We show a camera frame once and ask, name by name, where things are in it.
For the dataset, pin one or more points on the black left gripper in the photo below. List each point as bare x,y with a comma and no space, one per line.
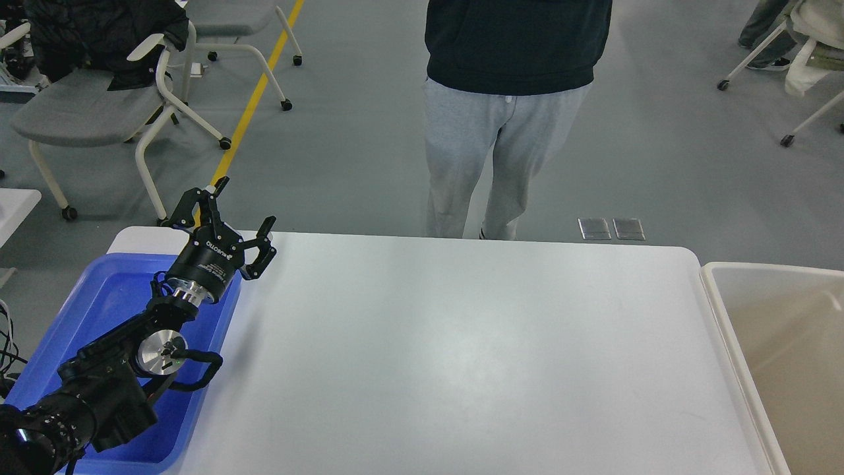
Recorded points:
209,260

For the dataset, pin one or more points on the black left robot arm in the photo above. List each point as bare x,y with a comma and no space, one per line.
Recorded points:
109,388

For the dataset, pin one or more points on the blue plastic bin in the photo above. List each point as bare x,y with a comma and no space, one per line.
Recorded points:
113,289

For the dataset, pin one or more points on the grey chair with jacket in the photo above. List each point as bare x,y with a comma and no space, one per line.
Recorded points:
81,111

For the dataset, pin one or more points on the grey chair behind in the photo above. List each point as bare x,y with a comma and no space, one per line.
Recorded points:
216,26

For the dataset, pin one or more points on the white side table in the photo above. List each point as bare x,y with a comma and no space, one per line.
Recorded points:
16,206

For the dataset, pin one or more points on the black jacket on chair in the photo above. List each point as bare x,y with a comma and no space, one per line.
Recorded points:
100,35

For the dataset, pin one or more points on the person in grey sweatpants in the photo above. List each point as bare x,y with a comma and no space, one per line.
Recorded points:
504,81

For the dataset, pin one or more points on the left floor outlet plate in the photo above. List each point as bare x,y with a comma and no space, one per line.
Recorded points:
594,229

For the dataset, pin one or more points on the beige plastic bin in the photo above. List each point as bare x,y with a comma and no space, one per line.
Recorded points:
782,328

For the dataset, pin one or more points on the seated person top right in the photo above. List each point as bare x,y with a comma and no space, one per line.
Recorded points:
763,20

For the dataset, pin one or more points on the white chair top right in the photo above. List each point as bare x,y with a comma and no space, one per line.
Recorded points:
818,26

